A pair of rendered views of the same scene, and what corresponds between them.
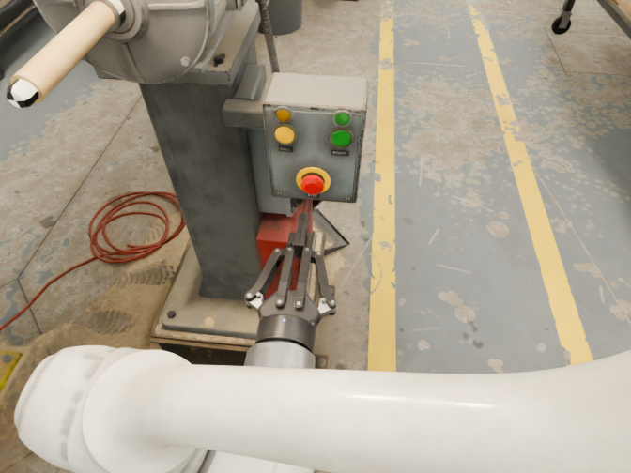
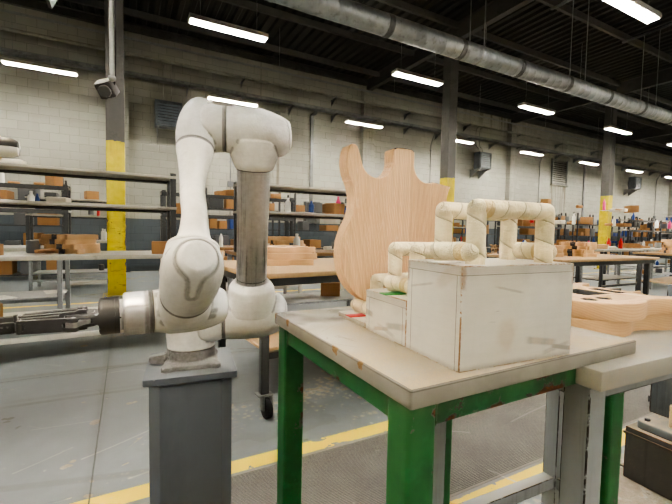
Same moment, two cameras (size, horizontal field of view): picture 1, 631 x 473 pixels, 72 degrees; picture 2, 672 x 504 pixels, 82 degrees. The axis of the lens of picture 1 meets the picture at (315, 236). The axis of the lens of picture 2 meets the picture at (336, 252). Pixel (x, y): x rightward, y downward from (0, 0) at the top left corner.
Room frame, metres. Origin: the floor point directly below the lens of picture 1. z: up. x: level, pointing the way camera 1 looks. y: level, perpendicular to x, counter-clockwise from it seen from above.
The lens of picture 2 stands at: (0.34, 0.94, 1.15)
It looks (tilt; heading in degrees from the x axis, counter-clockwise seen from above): 3 degrees down; 235
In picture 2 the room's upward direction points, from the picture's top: 1 degrees clockwise
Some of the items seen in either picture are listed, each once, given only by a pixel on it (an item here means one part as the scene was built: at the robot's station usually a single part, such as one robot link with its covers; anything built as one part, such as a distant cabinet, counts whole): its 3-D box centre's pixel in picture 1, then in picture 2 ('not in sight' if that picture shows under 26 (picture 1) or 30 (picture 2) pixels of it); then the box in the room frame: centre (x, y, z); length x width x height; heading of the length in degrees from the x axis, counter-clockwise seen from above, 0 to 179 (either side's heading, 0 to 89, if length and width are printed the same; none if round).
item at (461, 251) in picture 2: not in sight; (453, 250); (-0.23, 0.49, 1.12); 0.11 x 0.03 x 0.03; 81
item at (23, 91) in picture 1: (21, 95); (9, 147); (0.39, 0.30, 1.25); 0.02 x 0.02 x 0.02; 84
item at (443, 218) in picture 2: not in sight; (443, 235); (-0.25, 0.45, 1.15); 0.03 x 0.03 x 0.09
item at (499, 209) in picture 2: not in sight; (512, 210); (-0.31, 0.55, 1.20); 0.20 x 0.03 x 0.03; 170
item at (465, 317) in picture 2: not in sight; (488, 306); (-0.32, 0.50, 1.02); 0.27 x 0.15 x 0.17; 171
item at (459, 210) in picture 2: not in sight; (478, 211); (-0.33, 0.47, 1.20); 0.20 x 0.03 x 0.03; 170
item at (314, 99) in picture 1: (306, 130); not in sight; (0.69, 0.02, 0.99); 0.24 x 0.21 x 0.26; 174
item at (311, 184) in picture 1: (313, 181); not in sight; (0.57, 0.00, 0.98); 0.04 x 0.04 x 0.04; 84
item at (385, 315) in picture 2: not in sight; (435, 311); (-0.35, 0.35, 0.98); 0.27 x 0.16 x 0.09; 171
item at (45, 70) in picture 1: (69, 48); not in sight; (0.49, 0.28, 1.25); 0.18 x 0.03 x 0.03; 174
